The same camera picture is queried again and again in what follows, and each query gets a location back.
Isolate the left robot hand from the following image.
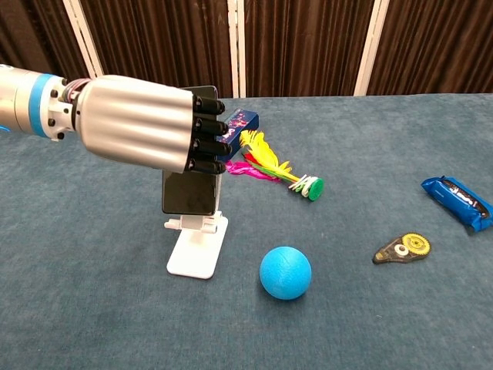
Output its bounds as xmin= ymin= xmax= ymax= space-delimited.
xmin=72 ymin=75 xmax=227 ymax=175

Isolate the black smartphone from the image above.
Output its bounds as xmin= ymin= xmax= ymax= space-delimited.
xmin=161 ymin=85 xmax=220 ymax=217

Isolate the white plastic piece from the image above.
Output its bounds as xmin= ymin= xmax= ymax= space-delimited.
xmin=163 ymin=172 xmax=230 ymax=280

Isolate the brown pleated screen panel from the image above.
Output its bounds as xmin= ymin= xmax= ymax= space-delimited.
xmin=63 ymin=0 xmax=242 ymax=99
xmin=0 ymin=0 xmax=104 ymax=80
xmin=353 ymin=0 xmax=493 ymax=96
xmin=235 ymin=0 xmax=386 ymax=98

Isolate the dark blue patterned box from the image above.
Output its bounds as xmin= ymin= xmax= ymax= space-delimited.
xmin=215 ymin=108 xmax=260 ymax=160

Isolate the colourful feather shuttlecock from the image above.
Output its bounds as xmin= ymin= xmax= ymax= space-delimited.
xmin=225 ymin=129 xmax=326 ymax=202

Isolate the blue ball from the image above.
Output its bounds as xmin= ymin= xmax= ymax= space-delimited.
xmin=259 ymin=245 xmax=313 ymax=301

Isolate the blue felt table cloth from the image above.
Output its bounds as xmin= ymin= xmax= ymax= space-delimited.
xmin=0 ymin=91 xmax=493 ymax=370

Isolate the correction tape dispenser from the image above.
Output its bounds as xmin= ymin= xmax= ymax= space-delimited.
xmin=371 ymin=231 xmax=432 ymax=267

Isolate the blue cookie snack pack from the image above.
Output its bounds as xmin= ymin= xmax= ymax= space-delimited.
xmin=420 ymin=175 xmax=493 ymax=234

